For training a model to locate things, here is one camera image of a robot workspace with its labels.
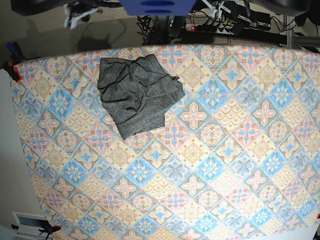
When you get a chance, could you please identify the red black clamp upper left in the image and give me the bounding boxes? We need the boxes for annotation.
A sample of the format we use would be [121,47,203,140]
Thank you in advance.
[3,61,22,82]

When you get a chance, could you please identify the blue black clamp handles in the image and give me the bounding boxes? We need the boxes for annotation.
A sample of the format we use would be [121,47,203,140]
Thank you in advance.
[6,41,27,64]

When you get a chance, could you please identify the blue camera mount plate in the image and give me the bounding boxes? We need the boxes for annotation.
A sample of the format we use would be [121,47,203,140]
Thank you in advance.
[119,0,196,16]

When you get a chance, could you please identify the white floor vent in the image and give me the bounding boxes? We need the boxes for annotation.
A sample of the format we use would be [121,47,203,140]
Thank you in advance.
[12,211,53,240]

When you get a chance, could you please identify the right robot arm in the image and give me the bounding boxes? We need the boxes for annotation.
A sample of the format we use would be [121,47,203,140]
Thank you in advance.
[63,0,122,29]

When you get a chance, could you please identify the grey t-shirt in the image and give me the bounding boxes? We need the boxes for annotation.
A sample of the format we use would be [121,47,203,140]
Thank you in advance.
[97,54,185,140]

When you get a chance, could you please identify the black orange clamp lower left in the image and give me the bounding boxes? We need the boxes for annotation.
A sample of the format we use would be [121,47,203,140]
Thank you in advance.
[11,224,61,240]

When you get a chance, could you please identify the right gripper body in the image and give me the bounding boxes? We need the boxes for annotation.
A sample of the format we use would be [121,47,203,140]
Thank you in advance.
[63,4,99,29]

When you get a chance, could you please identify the white power strip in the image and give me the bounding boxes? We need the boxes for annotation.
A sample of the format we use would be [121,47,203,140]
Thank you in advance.
[184,23,233,35]

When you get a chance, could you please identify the patterned tablecloth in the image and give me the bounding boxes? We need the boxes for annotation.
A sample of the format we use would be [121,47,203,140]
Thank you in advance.
[11,45,320,240]

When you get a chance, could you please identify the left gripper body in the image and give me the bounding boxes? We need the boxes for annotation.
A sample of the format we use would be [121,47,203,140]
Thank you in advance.
[201,0,225,18]

